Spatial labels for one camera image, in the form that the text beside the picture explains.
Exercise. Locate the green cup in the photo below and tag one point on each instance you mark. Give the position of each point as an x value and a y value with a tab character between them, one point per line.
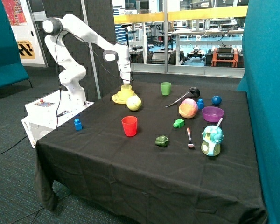
165	88

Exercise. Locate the teal sofa left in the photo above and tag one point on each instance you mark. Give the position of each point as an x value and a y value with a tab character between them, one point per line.
11	68

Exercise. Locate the yellow bowl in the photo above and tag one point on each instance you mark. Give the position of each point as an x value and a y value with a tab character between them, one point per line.
124	96

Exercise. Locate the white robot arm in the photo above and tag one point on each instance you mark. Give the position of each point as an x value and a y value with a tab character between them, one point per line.
56	29

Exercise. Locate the yellow cup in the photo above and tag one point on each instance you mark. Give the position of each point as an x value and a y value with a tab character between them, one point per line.
126	88

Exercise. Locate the red poster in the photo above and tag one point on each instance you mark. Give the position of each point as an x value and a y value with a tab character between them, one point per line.
14	12

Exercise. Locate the yellow-green ball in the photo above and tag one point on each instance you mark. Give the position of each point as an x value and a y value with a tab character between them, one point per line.
134	103

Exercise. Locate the turtle sippy bottle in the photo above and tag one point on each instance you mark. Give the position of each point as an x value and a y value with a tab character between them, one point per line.
212	138

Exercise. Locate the green block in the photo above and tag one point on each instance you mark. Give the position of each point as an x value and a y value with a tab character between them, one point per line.
178	123

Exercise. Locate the black tablecloth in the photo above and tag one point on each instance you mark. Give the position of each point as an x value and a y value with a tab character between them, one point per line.
132	176

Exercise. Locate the dark blue ball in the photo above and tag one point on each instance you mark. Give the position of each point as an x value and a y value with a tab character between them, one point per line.
216	100

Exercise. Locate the blue block near ball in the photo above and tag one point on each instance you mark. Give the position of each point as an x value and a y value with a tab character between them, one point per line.
200	104

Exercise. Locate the purple bowl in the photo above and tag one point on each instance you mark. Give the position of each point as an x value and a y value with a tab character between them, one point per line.
212	114

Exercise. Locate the yellow plate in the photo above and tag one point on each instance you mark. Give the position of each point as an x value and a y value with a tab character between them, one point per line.
114	99

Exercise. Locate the blue block left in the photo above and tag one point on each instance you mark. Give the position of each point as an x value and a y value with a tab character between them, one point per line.
78	124

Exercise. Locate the black ladle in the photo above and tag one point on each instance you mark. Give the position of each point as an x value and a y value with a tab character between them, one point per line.
193	90

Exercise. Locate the yellow black sign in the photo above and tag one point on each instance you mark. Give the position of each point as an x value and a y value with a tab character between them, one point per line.
26	50

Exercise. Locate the green toy pepper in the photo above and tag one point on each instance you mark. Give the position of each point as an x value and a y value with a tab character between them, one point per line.
162	141

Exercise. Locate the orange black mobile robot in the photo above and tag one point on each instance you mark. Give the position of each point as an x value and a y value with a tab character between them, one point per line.
225	56

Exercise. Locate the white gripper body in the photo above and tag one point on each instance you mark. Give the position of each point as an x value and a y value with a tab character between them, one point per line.
125	71

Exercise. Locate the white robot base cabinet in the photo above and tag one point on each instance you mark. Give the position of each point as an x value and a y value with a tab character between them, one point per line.
49	112

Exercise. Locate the red cup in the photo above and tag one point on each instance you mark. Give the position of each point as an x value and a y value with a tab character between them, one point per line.
129	124

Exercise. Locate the teal partition right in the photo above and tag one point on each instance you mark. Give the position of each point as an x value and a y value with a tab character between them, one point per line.
261	82

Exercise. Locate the fork with pink handle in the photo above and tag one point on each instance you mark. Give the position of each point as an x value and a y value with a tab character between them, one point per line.
190	144

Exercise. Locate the pink orange ball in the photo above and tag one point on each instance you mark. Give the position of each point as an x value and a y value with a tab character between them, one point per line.
188	108

